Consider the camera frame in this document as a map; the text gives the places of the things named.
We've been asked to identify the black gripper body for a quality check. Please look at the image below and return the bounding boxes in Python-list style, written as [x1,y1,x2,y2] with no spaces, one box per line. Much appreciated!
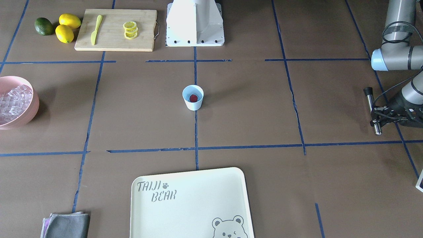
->
[387,92,423,128]

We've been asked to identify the metal muddler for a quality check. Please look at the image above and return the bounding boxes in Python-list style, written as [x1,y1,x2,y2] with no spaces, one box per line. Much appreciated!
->
[364,87,382,136]

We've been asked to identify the red strawberry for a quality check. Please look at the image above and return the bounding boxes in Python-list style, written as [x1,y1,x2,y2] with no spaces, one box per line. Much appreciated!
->
[189,94,199,103]

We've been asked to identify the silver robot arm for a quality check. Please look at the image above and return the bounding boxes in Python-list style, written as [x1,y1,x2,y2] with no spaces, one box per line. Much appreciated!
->
[369,0,423,128]

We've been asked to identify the white cup rack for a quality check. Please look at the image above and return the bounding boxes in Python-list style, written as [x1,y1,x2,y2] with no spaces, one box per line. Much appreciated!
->
[415,170,423,193]

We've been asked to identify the light blue cup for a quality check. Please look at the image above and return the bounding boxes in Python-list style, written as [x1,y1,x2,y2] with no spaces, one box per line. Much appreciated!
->
[182,85,204,111]

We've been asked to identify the pile of ice cubes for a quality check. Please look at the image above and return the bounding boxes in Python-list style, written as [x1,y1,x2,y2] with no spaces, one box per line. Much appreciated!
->
[0,85,33,125]

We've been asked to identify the cream bear tray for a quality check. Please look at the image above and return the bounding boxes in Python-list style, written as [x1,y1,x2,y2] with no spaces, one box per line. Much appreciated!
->
[129,167,255,238]

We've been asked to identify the white pillar with base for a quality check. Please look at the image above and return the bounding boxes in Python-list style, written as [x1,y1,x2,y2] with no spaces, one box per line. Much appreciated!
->
[165,0,225,47]

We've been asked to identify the lemon slices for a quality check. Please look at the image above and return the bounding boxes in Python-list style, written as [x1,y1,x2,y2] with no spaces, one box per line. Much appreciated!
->
[123,21,138,40]

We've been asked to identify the wooden cutting board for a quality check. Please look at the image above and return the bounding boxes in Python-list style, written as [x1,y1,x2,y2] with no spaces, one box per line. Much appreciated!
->
[74,9,158,52]

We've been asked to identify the yellow knife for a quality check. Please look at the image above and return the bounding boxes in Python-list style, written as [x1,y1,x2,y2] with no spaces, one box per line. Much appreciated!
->
[91,15,103,46]

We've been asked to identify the yellow lemon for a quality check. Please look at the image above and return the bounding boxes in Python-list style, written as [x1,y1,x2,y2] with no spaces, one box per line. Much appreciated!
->
[55,24,74,44]
[59,13,82,29]

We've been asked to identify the green lime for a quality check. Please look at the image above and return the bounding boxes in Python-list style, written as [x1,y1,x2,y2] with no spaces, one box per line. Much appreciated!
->
[34,18,55,36]

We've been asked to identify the pink bowl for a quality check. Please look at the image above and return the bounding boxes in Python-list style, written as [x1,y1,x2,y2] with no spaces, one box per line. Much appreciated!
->
[0,76,39,130]

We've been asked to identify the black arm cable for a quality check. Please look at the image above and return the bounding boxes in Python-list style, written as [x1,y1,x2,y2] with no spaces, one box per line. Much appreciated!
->
[373,21,423,106]

